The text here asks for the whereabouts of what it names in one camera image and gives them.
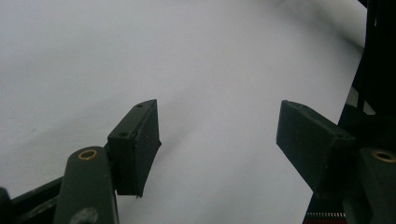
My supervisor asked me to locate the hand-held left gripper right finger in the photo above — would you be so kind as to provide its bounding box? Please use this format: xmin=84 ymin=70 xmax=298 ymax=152
xmin=276 ymin=100 xmax=359 ymax=199

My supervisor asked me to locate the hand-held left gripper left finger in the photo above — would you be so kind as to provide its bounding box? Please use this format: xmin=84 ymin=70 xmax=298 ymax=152
xmin=106 ymin=99 xmax=163 ymax=198

